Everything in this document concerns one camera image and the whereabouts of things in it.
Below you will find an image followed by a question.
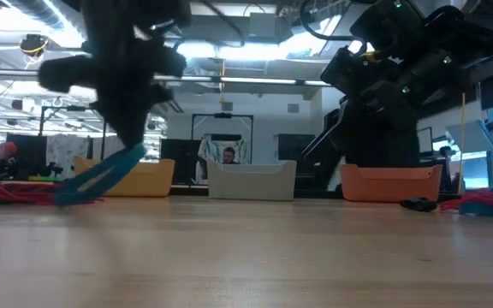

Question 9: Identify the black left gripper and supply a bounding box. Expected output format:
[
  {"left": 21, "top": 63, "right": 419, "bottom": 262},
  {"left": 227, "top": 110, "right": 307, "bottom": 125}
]
[{"left": 38, "top": 40, "right": 188, "bottom": 149}]

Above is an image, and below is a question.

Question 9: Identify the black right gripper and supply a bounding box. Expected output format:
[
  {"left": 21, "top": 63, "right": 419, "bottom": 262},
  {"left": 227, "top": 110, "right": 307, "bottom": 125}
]
[{"left": 301, "top": 57, "right": 425, "bottom": 168}]

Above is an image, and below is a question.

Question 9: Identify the wide black rubber band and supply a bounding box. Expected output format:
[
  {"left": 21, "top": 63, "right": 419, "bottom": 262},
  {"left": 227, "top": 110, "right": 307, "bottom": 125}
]
[{"left": 399, "top": 196, "right": 439, "bottom": 213}]

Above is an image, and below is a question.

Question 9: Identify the orange plastic basket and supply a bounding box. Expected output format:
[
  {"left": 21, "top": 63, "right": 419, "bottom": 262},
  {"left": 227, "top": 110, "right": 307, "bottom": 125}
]
[{"left": 339, "top": 163, "right": 443, "bottom": 204}]

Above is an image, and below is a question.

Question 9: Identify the yellow plastic basket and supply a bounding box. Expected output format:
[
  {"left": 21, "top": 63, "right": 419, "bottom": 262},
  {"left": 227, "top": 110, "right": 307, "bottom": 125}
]
[{"left": 73, "top": 156, "right": 176, "bottom": 198}]

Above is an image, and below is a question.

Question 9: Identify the black cabinet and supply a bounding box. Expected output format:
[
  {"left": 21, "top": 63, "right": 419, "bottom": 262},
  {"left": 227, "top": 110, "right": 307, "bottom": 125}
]
[{"left": 276, "top": 133, "right": 329, "bottom": 193}]

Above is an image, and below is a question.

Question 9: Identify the bright screen monitor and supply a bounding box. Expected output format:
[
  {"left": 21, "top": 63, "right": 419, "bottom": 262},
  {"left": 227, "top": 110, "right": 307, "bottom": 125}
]
[{"left": 416, "top": 127, "right": 435, "bottom": 157}]

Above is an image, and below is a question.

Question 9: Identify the white hanging cloth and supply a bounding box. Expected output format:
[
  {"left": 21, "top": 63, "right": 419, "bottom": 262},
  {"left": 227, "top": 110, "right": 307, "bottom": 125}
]
[
  {"left": 197, "top": 133, "right": 251, "bottom": 175},
  {"left": 45, "top": 133, "right": 90, "bottom": 180}
]

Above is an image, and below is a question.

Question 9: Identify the bright green object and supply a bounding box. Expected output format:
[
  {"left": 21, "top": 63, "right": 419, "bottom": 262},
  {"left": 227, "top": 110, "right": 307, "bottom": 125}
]
[{"left": 27, "top": 175, "right": 66, "bottom": 184}]

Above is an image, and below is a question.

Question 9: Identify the black panel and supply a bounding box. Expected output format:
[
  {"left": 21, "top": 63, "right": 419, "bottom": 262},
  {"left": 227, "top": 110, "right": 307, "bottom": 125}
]
[{"left": 5, "top": 133, "right": 49, "bottom": 176}]

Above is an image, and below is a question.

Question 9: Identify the white plastic basket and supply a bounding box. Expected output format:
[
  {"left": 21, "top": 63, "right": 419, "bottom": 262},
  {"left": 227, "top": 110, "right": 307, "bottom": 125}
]
[{"left": 206, "top": 159, "right": 298, "bottom": 202}]

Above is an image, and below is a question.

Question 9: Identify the long ceiling light strip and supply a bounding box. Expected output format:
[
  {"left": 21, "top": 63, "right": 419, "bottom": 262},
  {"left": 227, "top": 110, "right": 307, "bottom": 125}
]
[{"left": 0, "top": 68, "right": 333, "bottom": 89}]

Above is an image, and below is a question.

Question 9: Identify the white angled panel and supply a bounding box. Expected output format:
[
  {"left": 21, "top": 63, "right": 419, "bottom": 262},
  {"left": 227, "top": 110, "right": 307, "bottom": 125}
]
[{"left": 445, "top": 119, "right": 493, "bottom": 154}]

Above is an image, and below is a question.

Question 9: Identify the black ceiling device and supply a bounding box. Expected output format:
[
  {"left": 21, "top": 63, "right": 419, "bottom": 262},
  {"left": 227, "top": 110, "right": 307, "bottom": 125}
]
[{"left": 18, "top": 33, "right": 50, "bottom": 60}]

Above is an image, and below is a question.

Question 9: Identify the grey ceiling box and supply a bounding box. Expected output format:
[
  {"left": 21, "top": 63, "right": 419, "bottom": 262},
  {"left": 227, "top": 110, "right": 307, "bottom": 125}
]
[{"left": 248, "top": 11, "right": 278, "bottom": 39}]

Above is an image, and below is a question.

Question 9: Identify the black gantry frame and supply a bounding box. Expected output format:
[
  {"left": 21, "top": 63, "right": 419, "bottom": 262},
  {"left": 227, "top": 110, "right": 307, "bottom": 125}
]
[
  {"left": 38, "top": 105, "right": 110, "bottom": 163},
  {"left": 190, "top": 112, "right": 255, "bottom": 164}
]

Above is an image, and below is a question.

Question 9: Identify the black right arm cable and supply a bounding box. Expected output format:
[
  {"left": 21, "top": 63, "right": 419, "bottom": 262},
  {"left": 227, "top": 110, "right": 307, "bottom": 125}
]
[{"left": 300, "top": 0, "right": 367, "bottom": 44}]

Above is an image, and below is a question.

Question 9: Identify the yellow hanging cord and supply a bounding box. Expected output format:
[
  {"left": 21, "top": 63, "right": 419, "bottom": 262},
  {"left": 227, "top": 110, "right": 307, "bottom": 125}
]
[{"left": 457, "top": 92, "right": 467, "bottom": 194}]

